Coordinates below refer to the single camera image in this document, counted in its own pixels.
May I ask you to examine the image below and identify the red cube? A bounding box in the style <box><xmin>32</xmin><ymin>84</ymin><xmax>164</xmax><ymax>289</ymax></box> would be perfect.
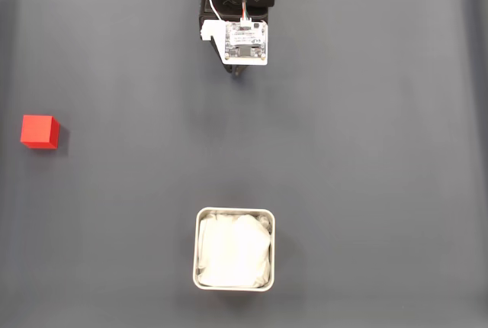
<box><xmin>19</xmin><ymin>114</ymin><xmax>61</xmax><ymax>150</ymax></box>

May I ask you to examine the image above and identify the beige square metal box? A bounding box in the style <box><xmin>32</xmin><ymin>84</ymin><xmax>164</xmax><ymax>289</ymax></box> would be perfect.
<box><xmin>192</xmin><ymin>207</ymin><xmax>276</xmax><ymax>293</ymax></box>

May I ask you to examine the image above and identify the dark grey table mat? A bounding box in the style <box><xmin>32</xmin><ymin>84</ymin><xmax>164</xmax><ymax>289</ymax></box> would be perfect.
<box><xmin>0</xmin><ymin>0</ymin><xmax>488</xmax><ymax>328</ymax></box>

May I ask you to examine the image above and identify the white tissue paper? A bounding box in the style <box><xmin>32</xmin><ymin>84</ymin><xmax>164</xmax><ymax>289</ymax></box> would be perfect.
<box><xmin>197</xmin><ymin>211</ymin><xmax>272</xmax><ymax>289</ymax></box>

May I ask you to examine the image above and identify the white wrist camera board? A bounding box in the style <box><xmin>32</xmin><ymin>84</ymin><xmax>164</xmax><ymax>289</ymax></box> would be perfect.
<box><xmin>200</xmin><ymin>18</ymin><xmax>269</xmax><ymax>66</ymax></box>

